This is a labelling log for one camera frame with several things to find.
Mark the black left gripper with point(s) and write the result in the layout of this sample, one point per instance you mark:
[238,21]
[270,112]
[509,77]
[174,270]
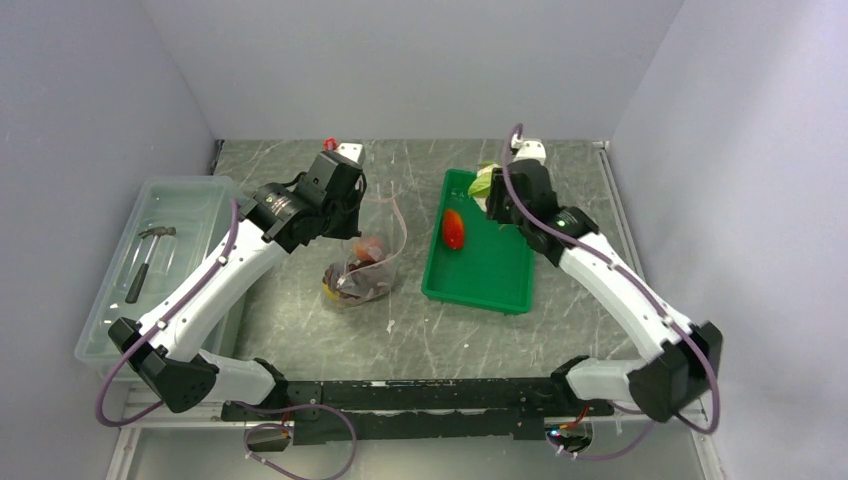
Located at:
[350,229]

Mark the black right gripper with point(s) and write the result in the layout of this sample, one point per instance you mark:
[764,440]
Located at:
[498,187]

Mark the white green cabbage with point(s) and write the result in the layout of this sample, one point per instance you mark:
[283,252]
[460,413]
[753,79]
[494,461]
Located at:
[480,187]

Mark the dark red grape bunch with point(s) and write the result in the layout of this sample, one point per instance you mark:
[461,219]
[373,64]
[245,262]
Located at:
[359,282]

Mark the clear zip top bag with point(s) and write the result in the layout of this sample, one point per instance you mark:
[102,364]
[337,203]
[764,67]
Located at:
[379,217]

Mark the orange fruit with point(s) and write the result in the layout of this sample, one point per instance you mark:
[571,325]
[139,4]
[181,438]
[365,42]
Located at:
[331,293]

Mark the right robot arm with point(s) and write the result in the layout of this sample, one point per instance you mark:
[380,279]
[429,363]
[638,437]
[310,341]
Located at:
[678,358]

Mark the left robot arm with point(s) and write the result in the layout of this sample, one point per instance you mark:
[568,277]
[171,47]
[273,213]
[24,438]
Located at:
[164,347]

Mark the red orange mango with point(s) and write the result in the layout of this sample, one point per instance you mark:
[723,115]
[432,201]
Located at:
[452,229]

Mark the green plastic tray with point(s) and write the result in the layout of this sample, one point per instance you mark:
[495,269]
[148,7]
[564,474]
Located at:
[494,267]

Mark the clear plastic storage box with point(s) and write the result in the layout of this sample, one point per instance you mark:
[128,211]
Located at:
[199,208]

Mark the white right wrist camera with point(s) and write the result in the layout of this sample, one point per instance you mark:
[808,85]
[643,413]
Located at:
[522,148]

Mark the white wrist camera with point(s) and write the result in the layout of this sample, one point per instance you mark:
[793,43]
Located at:
[522,148]
[354,152]

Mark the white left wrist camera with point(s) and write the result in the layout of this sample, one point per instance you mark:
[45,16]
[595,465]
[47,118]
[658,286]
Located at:
[354,152]

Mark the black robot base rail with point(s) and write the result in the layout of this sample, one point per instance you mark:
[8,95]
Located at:
[519,408]

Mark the hammer with black handle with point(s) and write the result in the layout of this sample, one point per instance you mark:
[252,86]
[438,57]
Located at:
[155,234]

